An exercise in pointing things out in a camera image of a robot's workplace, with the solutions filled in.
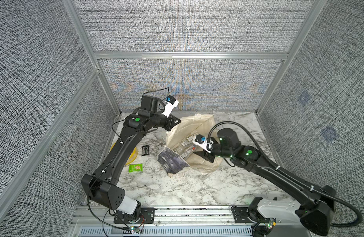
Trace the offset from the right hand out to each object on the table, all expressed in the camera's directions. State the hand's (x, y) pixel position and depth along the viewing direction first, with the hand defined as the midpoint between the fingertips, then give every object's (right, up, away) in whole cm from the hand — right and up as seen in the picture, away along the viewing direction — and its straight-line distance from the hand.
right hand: (197, 142), depth 71 cm
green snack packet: (-36, -17, +17) cm, 44 cm away
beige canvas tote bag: (+6, +8, +19) cm, 21 cm away
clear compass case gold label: (-9, -7, +22) cm, 25 cm away
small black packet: (-31, -8, +25) cm, 40 cm away
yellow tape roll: (-38, -12, +21) cm, 45 cm away
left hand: (-8, +11, 0) cm, 14 cm away
